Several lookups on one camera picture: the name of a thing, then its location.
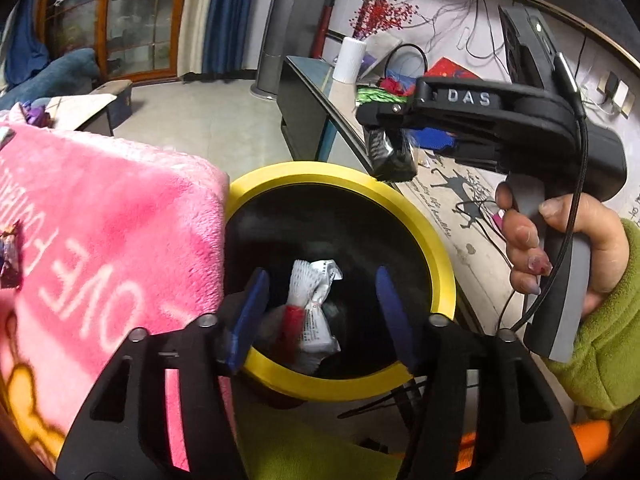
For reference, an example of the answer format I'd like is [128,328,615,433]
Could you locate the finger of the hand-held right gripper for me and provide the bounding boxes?
[356,100,423,131]

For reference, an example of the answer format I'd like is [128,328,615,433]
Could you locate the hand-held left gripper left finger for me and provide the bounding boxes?
[55,267,271,480]

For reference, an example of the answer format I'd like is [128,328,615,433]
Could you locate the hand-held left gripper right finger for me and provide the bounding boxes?
[375,266,586,480]

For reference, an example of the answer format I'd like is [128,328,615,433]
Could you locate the dark snack packet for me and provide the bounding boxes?
[365,127,418,182]

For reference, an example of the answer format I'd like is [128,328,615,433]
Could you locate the white red printed packet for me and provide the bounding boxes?
[277,259,345,361]

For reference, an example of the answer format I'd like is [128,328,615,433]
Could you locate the yellow-rimmed black trash bin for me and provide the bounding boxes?
[222,161,457,403]

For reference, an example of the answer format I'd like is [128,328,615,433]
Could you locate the dark candy wrapper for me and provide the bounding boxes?
[0,224,23,290]

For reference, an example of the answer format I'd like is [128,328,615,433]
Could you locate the person's right hand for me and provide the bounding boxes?
[495,180,632,317]

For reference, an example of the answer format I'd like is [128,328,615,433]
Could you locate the white picture card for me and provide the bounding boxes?
[357,35,403,83]

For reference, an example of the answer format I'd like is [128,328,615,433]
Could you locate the white ribbed vase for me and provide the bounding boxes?
[332,36,367,84]

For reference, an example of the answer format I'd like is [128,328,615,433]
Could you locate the black hoop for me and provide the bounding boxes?
[384,43,429,83]

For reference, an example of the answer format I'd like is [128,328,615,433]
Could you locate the colourful painting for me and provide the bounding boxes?
[430,57,481,81]

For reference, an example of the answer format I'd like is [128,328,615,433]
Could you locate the red berry branches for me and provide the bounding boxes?
[350,0,418,41]

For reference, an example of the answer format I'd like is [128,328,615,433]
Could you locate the grey tower air conditioner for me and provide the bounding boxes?
[250,0,346,98]

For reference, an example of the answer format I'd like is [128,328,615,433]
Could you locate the pink printed blanket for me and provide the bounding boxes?
[0,120,231,476]

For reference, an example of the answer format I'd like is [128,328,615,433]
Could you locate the cream curtain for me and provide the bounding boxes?
[177,0,221,76]

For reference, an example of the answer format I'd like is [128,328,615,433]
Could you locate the orange plastic bar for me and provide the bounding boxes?
[447,421,613,462]

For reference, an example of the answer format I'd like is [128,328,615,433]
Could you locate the brown-topped stool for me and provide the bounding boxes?
[90,79,135,130]

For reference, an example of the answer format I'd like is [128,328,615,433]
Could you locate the white-topped coffee table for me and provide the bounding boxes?
[45,92,118,137]

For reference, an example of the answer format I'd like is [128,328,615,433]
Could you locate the wooden glass sliding door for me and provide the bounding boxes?
[35,0,193,83]

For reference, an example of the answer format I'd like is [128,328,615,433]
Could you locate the purple plastic bag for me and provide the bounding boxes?
[22,101,51,127]

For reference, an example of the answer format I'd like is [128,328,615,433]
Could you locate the blue fuzzy throw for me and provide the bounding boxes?
[0,49,101,111]

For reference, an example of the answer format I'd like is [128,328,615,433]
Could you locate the white wall socket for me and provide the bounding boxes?
[597,71,632,118]

